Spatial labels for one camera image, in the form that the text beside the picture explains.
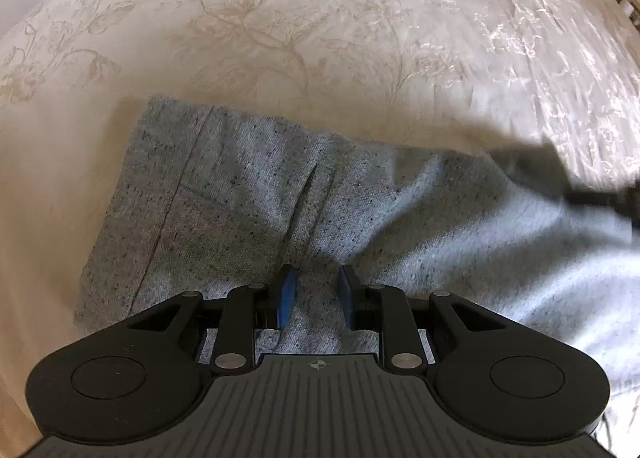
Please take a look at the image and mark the cream floral bedspread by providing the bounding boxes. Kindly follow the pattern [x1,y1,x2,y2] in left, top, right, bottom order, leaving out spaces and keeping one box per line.
[0,0,640,458]

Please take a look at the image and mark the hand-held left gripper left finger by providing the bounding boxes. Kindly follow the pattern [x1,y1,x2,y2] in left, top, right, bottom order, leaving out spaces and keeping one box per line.
[126,264,301,375]

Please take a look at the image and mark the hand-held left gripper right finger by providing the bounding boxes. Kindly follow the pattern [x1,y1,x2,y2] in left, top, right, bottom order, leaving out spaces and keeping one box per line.
[338,264,507,373]

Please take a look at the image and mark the grey speckled pants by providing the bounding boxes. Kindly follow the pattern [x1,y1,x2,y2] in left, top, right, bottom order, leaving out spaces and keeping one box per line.
[74,94,640,431]

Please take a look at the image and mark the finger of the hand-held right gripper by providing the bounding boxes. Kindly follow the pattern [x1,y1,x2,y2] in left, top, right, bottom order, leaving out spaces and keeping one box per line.
[561,184,640,230]

